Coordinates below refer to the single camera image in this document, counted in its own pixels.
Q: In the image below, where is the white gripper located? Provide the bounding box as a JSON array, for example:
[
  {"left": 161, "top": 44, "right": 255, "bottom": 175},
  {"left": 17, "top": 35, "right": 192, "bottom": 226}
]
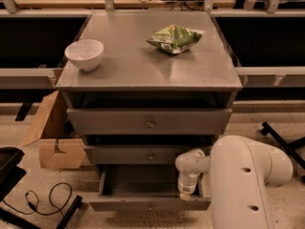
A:
[{"left": 177, "top": 173, "right": 199, "bottom": 201}]

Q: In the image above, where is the grey bottom drawer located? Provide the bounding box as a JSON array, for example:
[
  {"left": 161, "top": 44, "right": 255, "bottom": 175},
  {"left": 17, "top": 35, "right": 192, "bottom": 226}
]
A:
[{"left": 90, "top": 164, "right": 211, "bottom": 211}]

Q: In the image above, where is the grey drawer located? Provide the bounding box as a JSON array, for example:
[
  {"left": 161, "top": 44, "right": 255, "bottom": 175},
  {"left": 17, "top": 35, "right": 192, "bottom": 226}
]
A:
[
  {"left": 85, "top": 145, "right": 192, "bottom": 164},
  {"left": 67, "top": 108, "right": 232, "bottom": 135},
  {"left": 90, "top": 164, "right": 211, "bottom": 211}
]

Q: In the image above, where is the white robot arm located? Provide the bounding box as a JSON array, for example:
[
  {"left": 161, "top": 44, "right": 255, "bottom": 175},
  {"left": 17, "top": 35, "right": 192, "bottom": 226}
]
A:
[{"left": 175, "top": 135, "right": 293, "bottom": 229}]

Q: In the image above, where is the grey middle drawer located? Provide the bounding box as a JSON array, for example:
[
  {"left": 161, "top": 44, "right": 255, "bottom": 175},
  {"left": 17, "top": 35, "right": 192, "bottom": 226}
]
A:
[{"left": 85, "top": 145, "right": 192, "bottom": 164}]

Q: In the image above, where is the grey drawer cabinet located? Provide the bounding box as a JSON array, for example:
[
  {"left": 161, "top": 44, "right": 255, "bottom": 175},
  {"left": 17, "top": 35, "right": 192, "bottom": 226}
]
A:
[{"left": 54, "top": 10, "right": 244, "bottom": 187}]

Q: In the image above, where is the grey top drawer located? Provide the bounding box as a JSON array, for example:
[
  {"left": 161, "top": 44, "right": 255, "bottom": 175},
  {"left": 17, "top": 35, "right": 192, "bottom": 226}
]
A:
[{"left": 67, "top": 108, "right": 232, "bottom": 135}]

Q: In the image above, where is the black stand leg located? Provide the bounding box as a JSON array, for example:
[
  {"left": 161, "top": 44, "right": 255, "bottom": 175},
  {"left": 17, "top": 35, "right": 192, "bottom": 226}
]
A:
[{"left": 260, "top": 122, "right": 305, "bottom": 172}]

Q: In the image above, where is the cardboard box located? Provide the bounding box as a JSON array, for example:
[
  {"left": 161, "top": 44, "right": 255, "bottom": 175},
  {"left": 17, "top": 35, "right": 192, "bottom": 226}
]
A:
[{"left": 20, "top": 91, "right": 86, "bottom": 169}]

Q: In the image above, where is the green chip bag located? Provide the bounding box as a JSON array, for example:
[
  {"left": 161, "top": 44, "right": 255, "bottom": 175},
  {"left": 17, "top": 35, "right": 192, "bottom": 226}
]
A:
[{"left": 147, "top": 24, "right": 204, "bottom": 54}]

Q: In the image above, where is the white bowl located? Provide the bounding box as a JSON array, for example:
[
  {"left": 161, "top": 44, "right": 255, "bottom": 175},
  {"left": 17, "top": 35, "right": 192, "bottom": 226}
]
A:
[{"left": 65, "top": 39, "right": 104, "bottom": 71}]

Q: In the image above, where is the black chair base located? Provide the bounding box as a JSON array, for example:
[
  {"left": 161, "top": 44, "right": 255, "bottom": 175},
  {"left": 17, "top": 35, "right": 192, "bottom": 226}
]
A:
[{"left": 0, "top": 146, "right": 83, "bottom": 229}]

